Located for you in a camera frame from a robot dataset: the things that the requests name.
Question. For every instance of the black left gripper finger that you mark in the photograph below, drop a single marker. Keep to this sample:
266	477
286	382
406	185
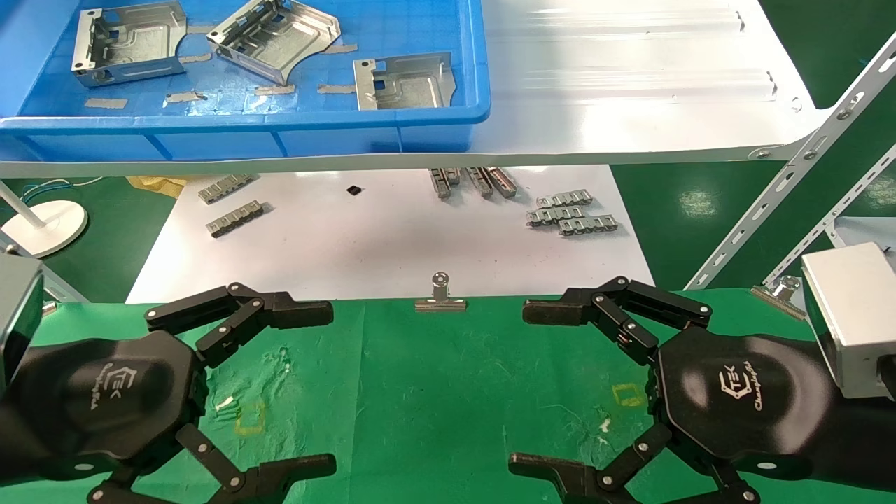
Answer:
280	476
294	315

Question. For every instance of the white metal shelf plate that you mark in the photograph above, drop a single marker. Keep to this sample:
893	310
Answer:
630	105

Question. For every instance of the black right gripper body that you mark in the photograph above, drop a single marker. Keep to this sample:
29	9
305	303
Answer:
742	399

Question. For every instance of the curved sheet metal bracket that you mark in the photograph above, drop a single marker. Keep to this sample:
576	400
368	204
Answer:
280	42

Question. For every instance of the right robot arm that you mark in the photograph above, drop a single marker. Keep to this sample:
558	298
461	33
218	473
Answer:
864	441

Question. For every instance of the grey tape strip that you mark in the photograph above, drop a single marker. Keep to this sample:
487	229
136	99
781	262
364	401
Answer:
185	97
196	58
274	89
106	103

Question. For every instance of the yellow crumpled cloth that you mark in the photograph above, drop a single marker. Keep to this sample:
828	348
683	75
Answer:
157	185

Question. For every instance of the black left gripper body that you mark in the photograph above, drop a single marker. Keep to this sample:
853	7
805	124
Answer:
105	399

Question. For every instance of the light grey plate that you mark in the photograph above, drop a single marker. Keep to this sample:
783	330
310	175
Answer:
868	231

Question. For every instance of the white board sheet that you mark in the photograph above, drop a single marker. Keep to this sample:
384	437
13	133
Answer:
364	245

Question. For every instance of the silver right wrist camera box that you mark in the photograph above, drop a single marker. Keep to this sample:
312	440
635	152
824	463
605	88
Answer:
854	315

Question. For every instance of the green cloth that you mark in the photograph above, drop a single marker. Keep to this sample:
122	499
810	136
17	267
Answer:
434	406

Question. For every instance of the folded sheet metal bracket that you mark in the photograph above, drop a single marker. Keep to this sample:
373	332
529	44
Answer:
133	42

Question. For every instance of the flat sheet metal bracket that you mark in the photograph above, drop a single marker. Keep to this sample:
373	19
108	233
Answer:
413	87

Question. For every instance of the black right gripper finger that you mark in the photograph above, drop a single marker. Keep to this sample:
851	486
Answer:
560	311
553	472

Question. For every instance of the blue plastic bin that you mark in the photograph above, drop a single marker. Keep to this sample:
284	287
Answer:
392	122

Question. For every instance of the white perforated angle bar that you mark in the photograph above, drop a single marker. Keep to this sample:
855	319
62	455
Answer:
829	224
66	287
791	171

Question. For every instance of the white round lamp stand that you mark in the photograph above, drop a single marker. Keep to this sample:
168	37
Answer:
45	227

